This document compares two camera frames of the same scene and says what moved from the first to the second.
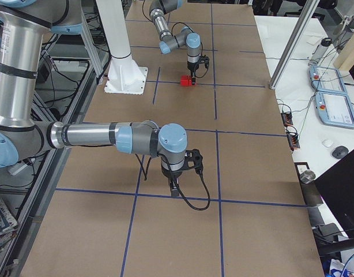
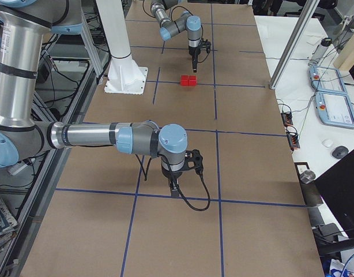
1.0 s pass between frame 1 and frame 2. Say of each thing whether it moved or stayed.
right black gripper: stayed
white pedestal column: stayed
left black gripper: moved
